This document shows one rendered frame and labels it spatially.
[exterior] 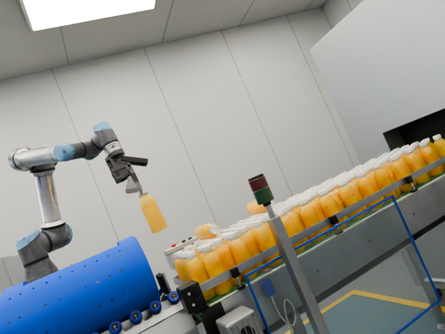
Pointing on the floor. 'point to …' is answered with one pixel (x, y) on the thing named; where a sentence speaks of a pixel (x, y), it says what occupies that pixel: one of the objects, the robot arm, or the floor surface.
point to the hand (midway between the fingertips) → (141, 192)
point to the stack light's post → (297, 276)
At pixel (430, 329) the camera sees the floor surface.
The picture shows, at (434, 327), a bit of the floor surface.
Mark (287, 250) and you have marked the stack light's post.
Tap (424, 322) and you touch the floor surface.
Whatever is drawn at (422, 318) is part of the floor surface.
